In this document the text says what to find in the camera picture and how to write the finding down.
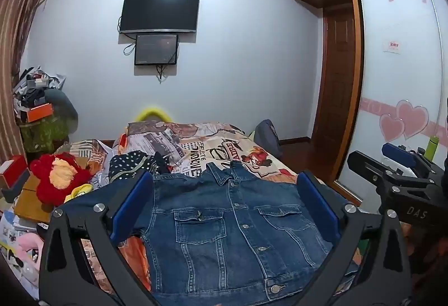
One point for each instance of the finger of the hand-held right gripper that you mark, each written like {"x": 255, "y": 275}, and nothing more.
{"x": 397, "y": 152}
{"x": 364, "y": 161}

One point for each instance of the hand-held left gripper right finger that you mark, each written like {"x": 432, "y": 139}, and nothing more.
{"x": 316, "y": 204}

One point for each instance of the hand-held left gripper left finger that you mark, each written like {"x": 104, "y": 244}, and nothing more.
{"x": 133, "y": 204}

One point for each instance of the blue denim jacket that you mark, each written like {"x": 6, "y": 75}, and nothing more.
{"x": 217, "y": 222}

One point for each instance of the green bottle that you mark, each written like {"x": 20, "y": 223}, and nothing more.
{"x": 431, "y": 148}

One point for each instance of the dark polka dot cloth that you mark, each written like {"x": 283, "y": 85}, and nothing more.
{"x": 129, "y": 161}

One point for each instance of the yellow soft toy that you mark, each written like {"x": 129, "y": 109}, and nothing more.
{"x": 79, "y": 192}

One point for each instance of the brown wooden door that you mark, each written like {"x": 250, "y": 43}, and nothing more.
{"x": 336, "y": 82}

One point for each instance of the dark grey bag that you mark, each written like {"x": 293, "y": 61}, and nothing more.
{"x": 267, "y": 136}

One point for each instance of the red plush toy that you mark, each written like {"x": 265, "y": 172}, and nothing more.
{"x": 45, "y": 187}

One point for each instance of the yellow curved object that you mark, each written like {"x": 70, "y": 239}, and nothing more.
{"x": 152, "y": 112}

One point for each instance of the brown cardboard box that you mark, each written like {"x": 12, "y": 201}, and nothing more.
{"x": 29, "y": 204}

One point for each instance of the bed with printed cover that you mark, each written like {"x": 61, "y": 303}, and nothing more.
{"x": 217, "y": 141}

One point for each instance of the green patterned cloth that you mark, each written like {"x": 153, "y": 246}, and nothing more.
{"x": 42, "y": 134}

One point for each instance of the dark grey box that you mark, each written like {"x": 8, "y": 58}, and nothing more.
{"x": 15, "y": 187}

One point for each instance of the heap of papers and cloths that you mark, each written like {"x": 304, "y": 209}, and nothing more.
{"x": 21, "y": 246}

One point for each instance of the red box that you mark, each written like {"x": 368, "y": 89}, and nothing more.
{"x": 12, "y": 168}

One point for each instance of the orange box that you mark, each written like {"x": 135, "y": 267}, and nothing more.
{"x": 40, "y": 112}

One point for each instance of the pile of clutter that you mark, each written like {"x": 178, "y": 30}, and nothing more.
{"x": 31, "y": 85}

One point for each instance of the brown striped curtain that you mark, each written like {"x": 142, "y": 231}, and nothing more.
{"x": 17, "y": 47}

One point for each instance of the small black wall monitor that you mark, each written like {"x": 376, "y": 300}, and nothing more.
{"x": 155, "y": 49}

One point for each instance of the black wall television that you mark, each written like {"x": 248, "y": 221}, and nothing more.
{"x": 159, "y": 12}

